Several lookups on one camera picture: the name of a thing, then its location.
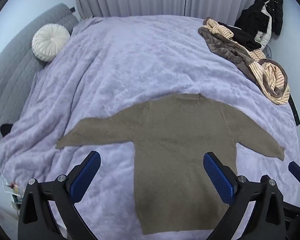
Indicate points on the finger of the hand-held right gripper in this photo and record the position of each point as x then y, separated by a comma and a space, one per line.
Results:
296, 207
294, 167

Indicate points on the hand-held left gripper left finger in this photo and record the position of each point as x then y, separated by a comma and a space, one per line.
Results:
86, 177

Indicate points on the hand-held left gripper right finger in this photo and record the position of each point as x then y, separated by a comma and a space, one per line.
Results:
218, 177

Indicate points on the olive brown knit sweater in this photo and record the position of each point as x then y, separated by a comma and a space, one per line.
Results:
175, 135

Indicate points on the bedside clutter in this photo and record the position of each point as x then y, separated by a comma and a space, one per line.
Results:
15, 192

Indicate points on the small black object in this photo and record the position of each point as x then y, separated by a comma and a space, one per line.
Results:
6, 129

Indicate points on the striped brown-lined fleece garment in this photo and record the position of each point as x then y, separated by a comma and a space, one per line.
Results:
240, 55

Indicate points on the lavender fleece blanket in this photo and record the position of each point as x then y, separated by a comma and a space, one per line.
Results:
140, 62

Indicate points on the grey quilted headboard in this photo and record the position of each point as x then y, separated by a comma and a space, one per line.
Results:
12, 62

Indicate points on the black folded garment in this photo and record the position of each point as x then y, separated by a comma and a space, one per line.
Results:
242, 38

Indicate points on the white round pleated pillow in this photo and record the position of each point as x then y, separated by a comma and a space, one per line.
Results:
50, 42

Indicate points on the white puffer vest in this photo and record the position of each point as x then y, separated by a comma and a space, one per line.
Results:
264, 27

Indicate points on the black hanging jacket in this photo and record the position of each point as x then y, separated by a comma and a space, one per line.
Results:
250, 17

